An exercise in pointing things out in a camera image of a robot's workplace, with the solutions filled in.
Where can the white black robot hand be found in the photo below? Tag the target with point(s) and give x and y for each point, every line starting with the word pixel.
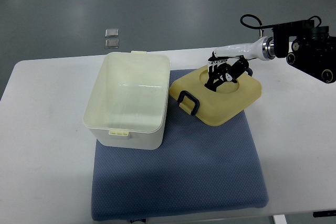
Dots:
pixel 228 63

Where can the yellow box lid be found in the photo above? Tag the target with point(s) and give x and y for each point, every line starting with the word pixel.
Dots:
pixel 213 108

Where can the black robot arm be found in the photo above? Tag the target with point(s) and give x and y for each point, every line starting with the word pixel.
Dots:
pixel 305 44

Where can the white storage box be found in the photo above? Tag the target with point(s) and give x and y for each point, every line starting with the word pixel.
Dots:
pixel 128 103

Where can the blue padded mat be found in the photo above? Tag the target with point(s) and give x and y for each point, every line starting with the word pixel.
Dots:
pixel 197 168

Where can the lower metal floor plate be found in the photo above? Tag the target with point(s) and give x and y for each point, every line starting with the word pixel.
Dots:
pixel 112 43

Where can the metal floor plate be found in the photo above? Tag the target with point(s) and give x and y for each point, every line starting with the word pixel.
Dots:
pixel 112 43
pixel 111 32

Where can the upper metal floor plate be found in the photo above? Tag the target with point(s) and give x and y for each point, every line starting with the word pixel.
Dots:
pixel 111 32

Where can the black table control panel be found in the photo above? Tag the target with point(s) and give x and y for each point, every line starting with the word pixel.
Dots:
pixel 321 214

